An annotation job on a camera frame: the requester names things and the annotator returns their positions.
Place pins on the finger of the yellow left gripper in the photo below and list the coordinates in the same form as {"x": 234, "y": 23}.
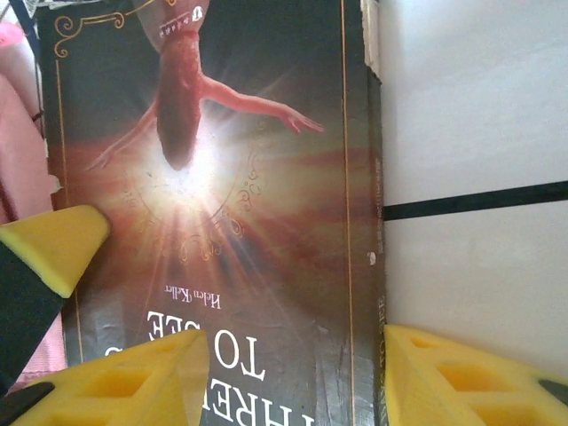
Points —
{"x": 62, "y": 244}

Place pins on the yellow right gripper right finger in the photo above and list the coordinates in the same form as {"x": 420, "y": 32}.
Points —
{"x": 421, "y": 377}

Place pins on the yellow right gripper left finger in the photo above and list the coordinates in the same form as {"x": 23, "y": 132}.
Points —
{"x": 155, "y": 368}

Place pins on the dark paperback book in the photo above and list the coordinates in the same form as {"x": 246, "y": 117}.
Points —
{"x": 248, "y": 177}

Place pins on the pink student backpack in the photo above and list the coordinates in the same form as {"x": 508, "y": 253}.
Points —
{"x": 18, "y": 155}

